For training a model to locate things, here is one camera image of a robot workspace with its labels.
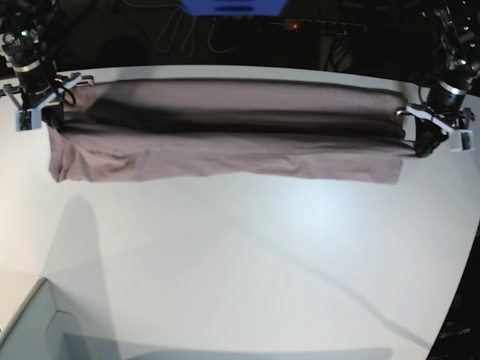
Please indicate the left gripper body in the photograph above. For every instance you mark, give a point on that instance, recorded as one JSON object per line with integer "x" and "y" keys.
{"x": 443, "y": 107}

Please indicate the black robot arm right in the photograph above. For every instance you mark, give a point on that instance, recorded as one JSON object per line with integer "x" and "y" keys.
{"x": 23, "y": 26}

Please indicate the blue box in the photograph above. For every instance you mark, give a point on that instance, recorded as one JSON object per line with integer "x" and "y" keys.
{"x": 213, "y": 8}

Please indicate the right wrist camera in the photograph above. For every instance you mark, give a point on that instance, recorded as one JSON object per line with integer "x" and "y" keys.
{"x": 45, "y": 107}

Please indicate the black power strip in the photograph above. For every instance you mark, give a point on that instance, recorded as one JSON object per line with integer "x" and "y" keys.
{"x": 325, "y": 27}

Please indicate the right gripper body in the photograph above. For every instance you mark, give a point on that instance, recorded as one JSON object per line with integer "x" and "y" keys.
{"x": 38, "y": 79}

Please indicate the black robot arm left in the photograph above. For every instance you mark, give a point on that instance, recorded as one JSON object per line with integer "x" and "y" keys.
{"x": 458, "y": 49}

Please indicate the pink t-shirt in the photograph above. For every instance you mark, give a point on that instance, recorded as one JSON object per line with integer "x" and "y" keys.
{"x": 150, "y": 129}

